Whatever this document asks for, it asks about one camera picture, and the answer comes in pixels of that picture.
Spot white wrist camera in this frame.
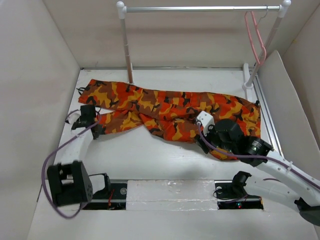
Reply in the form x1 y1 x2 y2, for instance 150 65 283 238
196 111 215 136
64 109 81 125

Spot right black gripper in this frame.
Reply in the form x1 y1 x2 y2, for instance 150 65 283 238
194 122 236 154

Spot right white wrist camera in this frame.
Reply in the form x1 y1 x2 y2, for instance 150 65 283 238
196 111 215 136

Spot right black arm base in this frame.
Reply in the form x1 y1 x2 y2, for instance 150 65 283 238
212 180 264 210

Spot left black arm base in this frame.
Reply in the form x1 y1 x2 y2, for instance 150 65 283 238
83 181 128 211

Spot pink clothes hanger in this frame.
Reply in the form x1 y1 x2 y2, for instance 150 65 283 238
244 10 268 66

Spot aluminium side rail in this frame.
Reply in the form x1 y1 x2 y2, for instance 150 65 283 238
253 75 284 157

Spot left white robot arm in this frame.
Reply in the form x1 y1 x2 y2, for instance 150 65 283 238
41 104 113 208

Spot orange camouflage trousers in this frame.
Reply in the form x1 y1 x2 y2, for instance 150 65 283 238
76 78 262 162

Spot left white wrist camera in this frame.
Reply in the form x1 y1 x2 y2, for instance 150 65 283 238
64 109 81 125

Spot white clothes rack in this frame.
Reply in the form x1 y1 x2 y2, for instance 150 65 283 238
116 0 292 101

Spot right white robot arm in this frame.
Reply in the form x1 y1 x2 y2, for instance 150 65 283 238
196 114 320 226

